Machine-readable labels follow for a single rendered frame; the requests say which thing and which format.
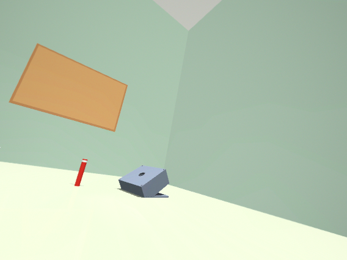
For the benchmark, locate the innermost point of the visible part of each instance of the grey sloped panel with hole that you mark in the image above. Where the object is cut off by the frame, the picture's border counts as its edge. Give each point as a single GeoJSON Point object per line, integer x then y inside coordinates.
{"type": "Point", "coordinates": [145, 182]}

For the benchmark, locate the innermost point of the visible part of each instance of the red peg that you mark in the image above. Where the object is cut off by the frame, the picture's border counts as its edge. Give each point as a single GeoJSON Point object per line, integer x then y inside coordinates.
{"type": "Point", "coordinates": [80, 173]}

